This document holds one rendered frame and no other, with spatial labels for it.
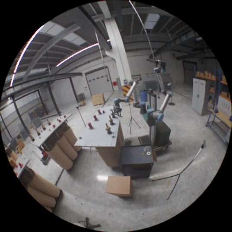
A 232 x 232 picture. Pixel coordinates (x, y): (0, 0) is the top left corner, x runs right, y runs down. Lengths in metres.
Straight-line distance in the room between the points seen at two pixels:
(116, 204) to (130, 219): 0.55
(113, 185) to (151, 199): 1.17
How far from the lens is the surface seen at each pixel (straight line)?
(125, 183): 1.33
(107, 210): 2.32
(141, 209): 2.22
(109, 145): 1.19
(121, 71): 6.46
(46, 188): 2.57
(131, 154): 1.61
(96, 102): 8.14
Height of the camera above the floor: 2.20
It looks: 27 degrees down
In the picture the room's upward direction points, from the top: 14 degrees counter-clockwise
